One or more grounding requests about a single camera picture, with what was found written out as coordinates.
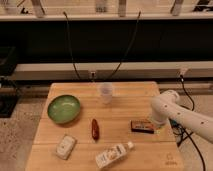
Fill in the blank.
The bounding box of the dark rectangular eraser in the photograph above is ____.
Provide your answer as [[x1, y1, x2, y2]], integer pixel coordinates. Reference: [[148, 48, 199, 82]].
[[130, 120, 154, 134]]

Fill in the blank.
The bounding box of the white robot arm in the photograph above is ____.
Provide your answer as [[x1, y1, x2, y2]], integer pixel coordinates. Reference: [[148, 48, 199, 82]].
[[150, 90, 213, 144]]

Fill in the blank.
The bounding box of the white ceramic cup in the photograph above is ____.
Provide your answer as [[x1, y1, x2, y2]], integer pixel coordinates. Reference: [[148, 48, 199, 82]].
[[99, 82, 114, 104]]

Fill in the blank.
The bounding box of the red chili pepper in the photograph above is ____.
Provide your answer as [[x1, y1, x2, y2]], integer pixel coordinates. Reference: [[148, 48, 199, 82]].
[[92, 119, 99, 140]]

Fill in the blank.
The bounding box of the green bowl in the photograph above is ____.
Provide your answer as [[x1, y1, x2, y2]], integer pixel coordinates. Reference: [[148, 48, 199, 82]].
[[47, 95, 80, 124]]

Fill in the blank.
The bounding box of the white plastic bottle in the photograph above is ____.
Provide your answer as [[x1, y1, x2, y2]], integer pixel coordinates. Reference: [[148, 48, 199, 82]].
[[95, 141, 134, 169]]

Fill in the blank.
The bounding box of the black equipment on left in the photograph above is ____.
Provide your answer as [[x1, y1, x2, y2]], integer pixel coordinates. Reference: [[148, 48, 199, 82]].
[[0, 46, 19, 118]]

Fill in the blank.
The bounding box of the white wall outlet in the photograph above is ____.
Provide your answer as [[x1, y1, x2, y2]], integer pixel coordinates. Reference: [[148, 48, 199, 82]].
[[179, 68, 188, 77], [88, 70, 97, 82]]

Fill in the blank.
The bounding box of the right white wall outlet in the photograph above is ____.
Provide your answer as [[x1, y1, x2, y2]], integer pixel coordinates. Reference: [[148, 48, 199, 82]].
[[179, 68, 188, 77]]

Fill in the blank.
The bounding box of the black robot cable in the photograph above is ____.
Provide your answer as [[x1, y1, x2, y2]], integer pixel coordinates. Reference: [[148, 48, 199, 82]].
[[169, 74, 208, 171]]

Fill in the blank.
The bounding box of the right black hanging cable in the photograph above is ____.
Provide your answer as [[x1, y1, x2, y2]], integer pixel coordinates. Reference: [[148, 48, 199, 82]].
[[106, 10, 142, 81]]

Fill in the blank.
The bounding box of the black hanging cable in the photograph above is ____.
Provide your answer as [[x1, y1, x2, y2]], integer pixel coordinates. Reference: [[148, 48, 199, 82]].
[[62, 11, 82, 81], [106, 10, 142, 81]]

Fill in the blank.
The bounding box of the left black hanging cable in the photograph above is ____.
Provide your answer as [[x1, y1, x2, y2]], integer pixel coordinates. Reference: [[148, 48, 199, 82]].
[[62, 11, 82, 81]]

